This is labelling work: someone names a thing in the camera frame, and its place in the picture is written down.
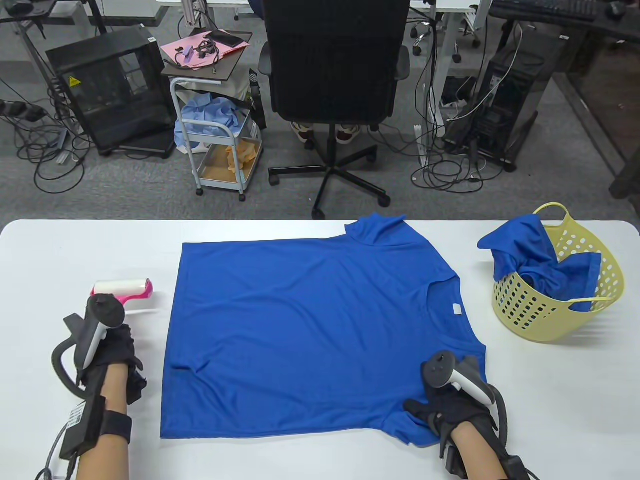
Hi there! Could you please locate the person's right hand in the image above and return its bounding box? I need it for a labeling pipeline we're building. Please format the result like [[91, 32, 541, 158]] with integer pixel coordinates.
[[403, 362, 501, 446]]

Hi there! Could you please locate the person's left hand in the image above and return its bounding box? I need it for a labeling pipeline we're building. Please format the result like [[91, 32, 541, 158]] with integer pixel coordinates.
[[76, 323, 146, 388]]

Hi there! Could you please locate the pink lint roller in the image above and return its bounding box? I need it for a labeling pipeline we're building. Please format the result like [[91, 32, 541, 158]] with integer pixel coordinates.
[[90, 276, 154, 305]]

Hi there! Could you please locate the blue t-shirt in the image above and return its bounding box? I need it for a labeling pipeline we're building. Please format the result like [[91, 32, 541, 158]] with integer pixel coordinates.
[[476, 215, 603, 313], [160, 213, 487, 448]]

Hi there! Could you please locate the person's left forearm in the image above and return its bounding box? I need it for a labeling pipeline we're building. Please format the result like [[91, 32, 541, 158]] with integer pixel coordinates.
[[75, 364, 132, 480]]

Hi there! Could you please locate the black and white controller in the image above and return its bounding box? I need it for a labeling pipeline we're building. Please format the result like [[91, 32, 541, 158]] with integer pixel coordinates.
[[64, 294, 126, 373], [424, 350, 497, 406]]

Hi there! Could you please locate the black sensor box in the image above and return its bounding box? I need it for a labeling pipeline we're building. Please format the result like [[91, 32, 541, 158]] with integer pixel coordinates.
[[505, 452, 533, 480], [59, 396, 107, 462]]

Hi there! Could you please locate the yellow perforated plastic basket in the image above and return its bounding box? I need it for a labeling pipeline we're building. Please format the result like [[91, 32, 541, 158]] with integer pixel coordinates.
[[492, 202, 627, 344]]

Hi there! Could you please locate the white rolling cart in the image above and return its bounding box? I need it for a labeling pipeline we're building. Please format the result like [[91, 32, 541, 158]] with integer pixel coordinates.
[[170, 75, 263, 202]]

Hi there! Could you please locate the black glass computer case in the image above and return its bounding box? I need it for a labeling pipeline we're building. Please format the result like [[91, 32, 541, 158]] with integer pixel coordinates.
[[45, 25, 177, 157]]

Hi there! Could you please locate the orange cloth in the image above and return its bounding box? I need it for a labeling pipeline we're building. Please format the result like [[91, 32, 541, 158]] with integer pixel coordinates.
[[225, 140, 262, 176]]

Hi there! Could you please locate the light blue cloth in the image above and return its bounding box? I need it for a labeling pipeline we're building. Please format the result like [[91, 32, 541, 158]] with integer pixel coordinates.
[[174, 95, 251, 155]]

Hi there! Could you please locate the black power strip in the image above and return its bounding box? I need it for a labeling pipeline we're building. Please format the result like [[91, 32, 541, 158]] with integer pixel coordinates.
[[0, 100, 46, 122]]

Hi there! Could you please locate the white power strip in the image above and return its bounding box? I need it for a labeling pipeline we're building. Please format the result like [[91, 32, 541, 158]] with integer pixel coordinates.
[[414, 125, 429, 168]]

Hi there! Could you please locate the black square board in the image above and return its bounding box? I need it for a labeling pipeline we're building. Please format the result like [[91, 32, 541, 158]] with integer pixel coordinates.
[[161, 30, 253, 83]]

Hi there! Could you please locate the pink paper sheet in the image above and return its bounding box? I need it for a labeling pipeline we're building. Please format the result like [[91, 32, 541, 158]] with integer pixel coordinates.
[[159, 29, 251, 68]]

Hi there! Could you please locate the black computer tower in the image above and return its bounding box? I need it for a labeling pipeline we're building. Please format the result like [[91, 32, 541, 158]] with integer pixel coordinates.
[[444, 22, 568, 173]]

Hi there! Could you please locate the white desk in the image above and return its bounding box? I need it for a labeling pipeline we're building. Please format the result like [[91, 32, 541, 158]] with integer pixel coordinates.
[[156, 0, 478, 168]]

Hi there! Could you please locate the black office chair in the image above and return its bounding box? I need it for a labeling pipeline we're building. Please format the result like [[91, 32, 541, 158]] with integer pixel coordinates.
[[260, 0, 412, 221]]

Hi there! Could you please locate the black keyboard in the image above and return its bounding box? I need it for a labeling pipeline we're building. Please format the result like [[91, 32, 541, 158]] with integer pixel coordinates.
[[492, 0, 598, 22]]

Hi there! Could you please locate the black desk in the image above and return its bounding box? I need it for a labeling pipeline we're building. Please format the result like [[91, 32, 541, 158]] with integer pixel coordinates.
[[487, 0, 640, 200]]

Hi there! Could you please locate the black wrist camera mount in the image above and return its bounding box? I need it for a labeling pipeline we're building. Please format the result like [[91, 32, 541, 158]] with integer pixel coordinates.
[[125, 367, 148, 406], [440, 425, 468, 476]]

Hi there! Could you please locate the black wrist strap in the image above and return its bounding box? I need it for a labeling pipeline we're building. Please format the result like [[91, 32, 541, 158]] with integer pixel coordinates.
[[100, 410, 133, 445]]

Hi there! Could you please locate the grey cable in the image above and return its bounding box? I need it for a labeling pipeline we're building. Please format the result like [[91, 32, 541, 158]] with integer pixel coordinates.
[[36, 425, 73, 480]]

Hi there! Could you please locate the tangle of black floor cables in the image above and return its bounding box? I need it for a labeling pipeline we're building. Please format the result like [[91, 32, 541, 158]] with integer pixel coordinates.
[[0, 75, 93, 195], [411, 20, 506, 193]]

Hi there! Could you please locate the black cable bundle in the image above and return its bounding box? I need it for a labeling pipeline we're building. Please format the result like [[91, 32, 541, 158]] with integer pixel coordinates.
[[192, 39, 222, 67]]

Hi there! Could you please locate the aluminium frame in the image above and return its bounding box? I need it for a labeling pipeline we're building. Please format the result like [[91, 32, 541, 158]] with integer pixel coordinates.
[[180, 0, 213, 30]]

